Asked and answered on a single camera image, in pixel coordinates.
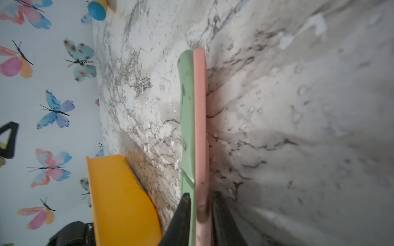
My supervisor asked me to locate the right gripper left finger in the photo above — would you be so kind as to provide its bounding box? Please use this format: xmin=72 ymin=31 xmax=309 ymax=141
xmin=158 ymin=193 xmax=191 ymax=246

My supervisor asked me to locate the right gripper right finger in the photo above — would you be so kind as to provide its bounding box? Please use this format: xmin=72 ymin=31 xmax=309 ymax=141
xmin=211 ymin=191 xmax=248 ymax=246

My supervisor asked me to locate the yellow plastic storage tray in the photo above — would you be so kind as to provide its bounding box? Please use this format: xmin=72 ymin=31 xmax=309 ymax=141
xmin=86 ymin=155 xmax=162 ymax=246

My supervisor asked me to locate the pink sheathed fruit knife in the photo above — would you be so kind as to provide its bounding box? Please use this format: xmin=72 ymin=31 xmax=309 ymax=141
xmin=194 ymin=48 xmax=212 ymax=246

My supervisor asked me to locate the green sheathed fruit knife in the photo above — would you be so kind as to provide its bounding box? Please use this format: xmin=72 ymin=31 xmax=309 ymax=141
xmin=177 ymin=50 xmax=196 ymax=246

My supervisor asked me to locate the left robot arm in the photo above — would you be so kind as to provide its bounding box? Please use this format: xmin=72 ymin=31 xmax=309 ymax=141
xmin=47 ymin=221 xmax=96 ymax=246

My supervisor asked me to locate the green toy garden trowel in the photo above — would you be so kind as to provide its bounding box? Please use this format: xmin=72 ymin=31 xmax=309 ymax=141
xmin=88 ymin=0 xmax=108 ymax=21

